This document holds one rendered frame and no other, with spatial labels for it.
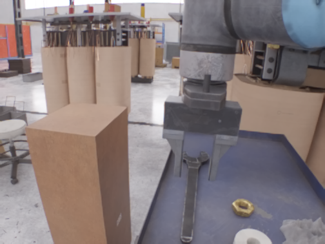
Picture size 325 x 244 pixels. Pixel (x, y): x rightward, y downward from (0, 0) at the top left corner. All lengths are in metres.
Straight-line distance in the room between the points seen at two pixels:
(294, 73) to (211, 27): 0.75
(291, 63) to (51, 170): 1.08
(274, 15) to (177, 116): 0.21
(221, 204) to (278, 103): 0.59
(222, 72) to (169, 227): 0.32
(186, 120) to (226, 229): 0.25
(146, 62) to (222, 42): 6.19
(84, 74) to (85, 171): 2.24
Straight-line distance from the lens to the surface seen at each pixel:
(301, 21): 0.28
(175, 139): 0.40
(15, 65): 10.08
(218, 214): 0.53
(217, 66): 0.34
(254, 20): 0.30
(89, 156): 0.81
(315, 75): 1.20
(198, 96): 0.30
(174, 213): 0.51
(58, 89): 3.25
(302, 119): 1.08
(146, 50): 6.48
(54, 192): 1.01
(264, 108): 1.01
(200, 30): 0.34
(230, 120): 0.38
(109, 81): 2.82
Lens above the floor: 1.23
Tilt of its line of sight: 20 degrees down
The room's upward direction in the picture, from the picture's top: 3 degrees clockwise
